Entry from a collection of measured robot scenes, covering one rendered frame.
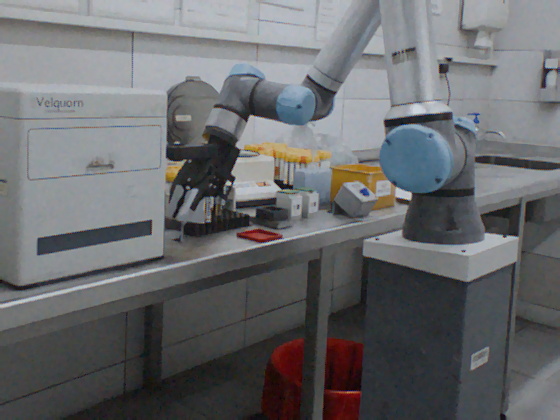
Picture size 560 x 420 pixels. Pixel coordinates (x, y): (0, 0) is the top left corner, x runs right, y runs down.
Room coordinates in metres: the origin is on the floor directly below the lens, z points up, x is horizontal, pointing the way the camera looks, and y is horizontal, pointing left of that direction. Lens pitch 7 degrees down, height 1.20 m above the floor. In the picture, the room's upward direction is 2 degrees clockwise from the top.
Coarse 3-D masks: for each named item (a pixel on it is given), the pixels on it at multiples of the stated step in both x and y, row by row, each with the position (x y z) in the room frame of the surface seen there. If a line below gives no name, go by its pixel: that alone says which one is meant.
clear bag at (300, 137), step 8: (288, 128) 2.32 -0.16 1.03; (296, 128) 2.30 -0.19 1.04; (304, 128) 2.30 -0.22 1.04; (280, 136) 2.30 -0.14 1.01; (288, 136) 2.28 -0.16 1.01; (296, 136) 2.26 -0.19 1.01; (304, 136) 2.27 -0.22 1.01; (312, 136) 2.31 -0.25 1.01; (288, 144) 2.24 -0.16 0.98; (296, 144) 2.23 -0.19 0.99; (304, 144) 2.23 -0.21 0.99; (312, 144) 2.27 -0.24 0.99
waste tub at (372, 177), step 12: (336, 168) 1.76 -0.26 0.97; (348, 168) 1.84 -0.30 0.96; (360, 168) 1.86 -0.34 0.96; (372, 168) 1.83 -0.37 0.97; (336, 180) 1.76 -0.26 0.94; (348, 180) 1.74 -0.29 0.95; (360, 180) 1.71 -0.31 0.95; (372, 180) 1.70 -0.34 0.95; (384, 180) 1.74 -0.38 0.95; (336, 192) 1.76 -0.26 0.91; (372, 192) 1.70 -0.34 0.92; (384, 192) 1.74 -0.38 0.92; (384, 204) 1.74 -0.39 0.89
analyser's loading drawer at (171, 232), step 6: (168, 222) 1.24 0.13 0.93; (174, 222) 1.23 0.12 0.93; (180, 222) 1.21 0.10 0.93; (168, 228) 1.24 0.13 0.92; (174, 228) 1.23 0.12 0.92; (180, 228) 1.21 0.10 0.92; (168, 234) 1.19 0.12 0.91; (174, 234) 1.20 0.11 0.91; (180, 234) 1.21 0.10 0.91; (180, 240) 1.21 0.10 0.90
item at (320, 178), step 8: (320, 168) 1.74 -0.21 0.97; (296, 176) 1.68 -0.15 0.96; (304, 176) 1.66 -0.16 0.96; (312, 176) 1.68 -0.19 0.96; (320, 176) 1.70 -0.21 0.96; (328, 176) 1.72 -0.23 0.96; (296, 184) 1.68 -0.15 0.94; (304, 184) 1.66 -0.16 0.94; (312, 184) 1.68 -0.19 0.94; (320, 184) 1.70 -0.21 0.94; (328, 184) 1.72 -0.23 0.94; (320, 192) 1.70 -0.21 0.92; (328, 192) 1.72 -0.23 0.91; (320, 200) 1.70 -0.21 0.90; (328, 200) 1.72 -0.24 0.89; (320, 208) 1.68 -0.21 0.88; (328, 208) 1.70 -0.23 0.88
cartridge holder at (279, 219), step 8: (256, 208) 1.50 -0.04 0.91; (264, 208) 1.51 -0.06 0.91; (272, 208) 1.52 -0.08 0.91; (280, 208) 1.50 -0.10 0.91; (256, 216) 1.49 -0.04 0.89; (264, 216) 1.48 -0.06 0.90; (272, 216) 1.46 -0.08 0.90; (280, 216) 1.47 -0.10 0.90; (264, 224) 1.47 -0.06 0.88; (272, 224) 1.45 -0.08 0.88; (280, 224) 1.45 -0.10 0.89; (288, 224) 1.47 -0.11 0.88
